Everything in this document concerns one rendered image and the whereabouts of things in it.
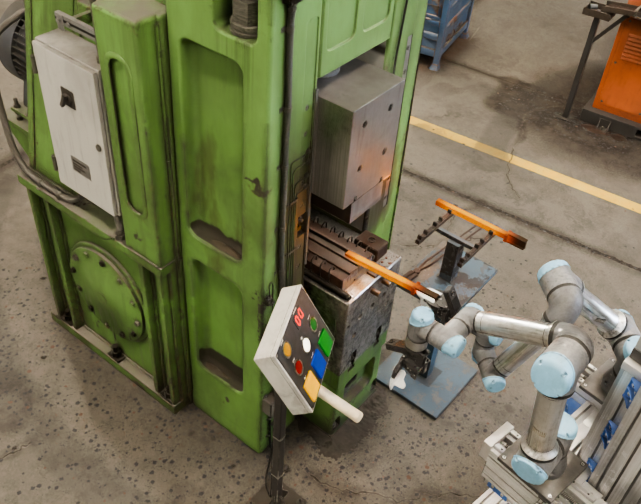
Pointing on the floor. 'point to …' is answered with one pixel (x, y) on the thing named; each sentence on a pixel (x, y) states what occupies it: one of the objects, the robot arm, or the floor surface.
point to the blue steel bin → (444, 27)
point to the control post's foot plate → (279, 496)
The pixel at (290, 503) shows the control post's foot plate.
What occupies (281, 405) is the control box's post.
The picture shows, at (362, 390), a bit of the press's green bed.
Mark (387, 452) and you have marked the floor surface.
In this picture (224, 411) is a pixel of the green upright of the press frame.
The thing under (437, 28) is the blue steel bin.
